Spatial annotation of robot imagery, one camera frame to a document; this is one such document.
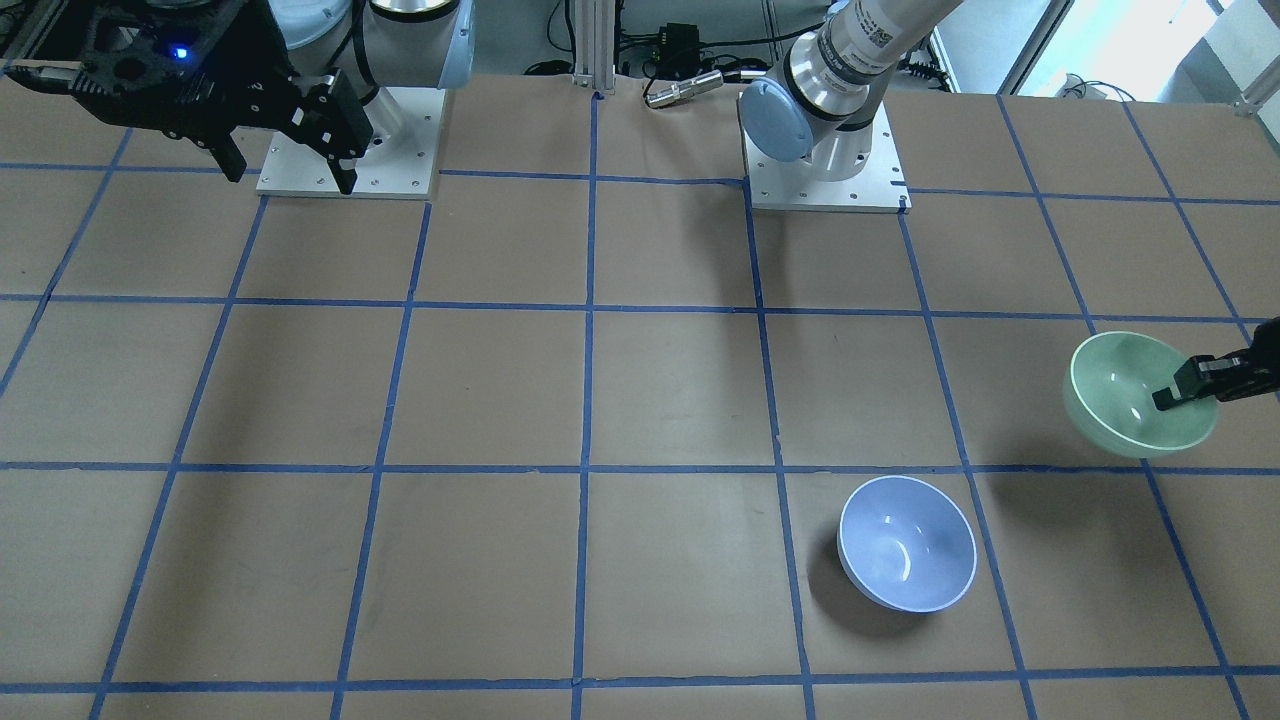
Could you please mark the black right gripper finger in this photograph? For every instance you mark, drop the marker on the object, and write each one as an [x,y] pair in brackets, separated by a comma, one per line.
[344,174]
[224,149]

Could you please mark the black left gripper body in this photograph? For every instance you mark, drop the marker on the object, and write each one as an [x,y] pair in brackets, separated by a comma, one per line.
[1222,377]

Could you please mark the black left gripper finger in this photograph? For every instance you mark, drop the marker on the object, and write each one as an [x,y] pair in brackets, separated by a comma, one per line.
[1204,376]

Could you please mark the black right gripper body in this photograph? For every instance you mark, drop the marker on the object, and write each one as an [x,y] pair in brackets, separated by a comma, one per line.
[262,62]

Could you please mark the green bowl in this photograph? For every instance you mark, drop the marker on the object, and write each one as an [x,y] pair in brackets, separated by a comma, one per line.
[1109,392]

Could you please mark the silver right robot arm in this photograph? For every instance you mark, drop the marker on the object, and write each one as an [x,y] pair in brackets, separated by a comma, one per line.
[403,57]

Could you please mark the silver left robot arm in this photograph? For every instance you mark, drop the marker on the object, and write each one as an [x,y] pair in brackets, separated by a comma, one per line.
[827,82]

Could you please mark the blue bowl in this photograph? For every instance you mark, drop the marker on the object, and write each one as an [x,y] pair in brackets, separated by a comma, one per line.
[906,545]

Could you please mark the black power adapter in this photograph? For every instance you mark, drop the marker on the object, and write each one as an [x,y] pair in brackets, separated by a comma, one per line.
[677,51]

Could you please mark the aluminium frame post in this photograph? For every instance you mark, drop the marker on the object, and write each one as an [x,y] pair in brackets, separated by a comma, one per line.
[594,28]

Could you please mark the silver cable connector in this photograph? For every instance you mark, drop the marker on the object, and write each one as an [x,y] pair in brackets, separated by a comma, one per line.
[683,90]

